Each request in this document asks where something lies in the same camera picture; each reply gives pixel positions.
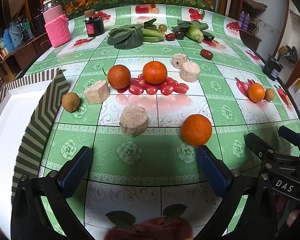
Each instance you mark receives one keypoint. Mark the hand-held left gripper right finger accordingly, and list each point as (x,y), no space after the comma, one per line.
(212,172)

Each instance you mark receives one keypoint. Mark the dark jar with cork lid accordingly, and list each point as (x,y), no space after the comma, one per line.
(95,26)

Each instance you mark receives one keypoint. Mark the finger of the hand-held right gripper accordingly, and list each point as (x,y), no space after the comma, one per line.
(257,146)
(291,135)

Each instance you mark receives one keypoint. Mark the striped cardboard box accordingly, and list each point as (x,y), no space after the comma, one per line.
(5,120)

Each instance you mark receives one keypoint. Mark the brown longan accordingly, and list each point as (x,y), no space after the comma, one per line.
(70,101)
(269,94)

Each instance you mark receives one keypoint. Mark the pale-stemmed bok choy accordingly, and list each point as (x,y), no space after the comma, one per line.
(193,32)

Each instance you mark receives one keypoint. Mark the green bok choy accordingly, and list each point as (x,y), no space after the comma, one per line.
(152,34)

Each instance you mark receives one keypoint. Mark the blue plastic jug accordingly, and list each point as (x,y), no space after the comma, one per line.
(8,40)

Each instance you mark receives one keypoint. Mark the large dark green leaf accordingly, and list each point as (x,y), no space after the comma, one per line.
(126,37)

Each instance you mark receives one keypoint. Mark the purple bottle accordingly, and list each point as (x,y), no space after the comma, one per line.
(242,20)
(248,22)

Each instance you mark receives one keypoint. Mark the dark tools on shelf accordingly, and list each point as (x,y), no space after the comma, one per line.
(290,52)

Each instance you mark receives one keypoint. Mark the dark brown jujube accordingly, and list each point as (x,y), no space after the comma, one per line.
(179,34)

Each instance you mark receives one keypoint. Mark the black clamp device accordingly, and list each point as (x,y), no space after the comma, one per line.
(272,67)

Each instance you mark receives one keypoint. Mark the dark green vegetable piece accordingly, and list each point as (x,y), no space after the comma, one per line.
(208,38)

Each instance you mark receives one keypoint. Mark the orange mandarin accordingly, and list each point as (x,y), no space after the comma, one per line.
(256,92)
(118,76)
(196,130)
(155,72)

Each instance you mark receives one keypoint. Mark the green-brown jujube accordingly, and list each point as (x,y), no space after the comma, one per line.
(162,27)

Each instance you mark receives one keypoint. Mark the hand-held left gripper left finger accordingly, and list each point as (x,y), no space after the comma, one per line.
(75,171)

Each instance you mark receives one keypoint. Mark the beige pressed cake piece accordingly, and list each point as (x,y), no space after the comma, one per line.
(189,71)
(96,95)
(178,60)
(134,120)

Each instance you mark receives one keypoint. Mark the white plastic bag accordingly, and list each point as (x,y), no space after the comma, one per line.
(297,91)

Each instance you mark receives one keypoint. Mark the wooden side cabinet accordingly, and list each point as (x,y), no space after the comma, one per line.
(27,51)

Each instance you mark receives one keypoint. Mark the pink bottle with knitted sleeve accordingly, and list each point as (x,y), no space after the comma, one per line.
(57,30)

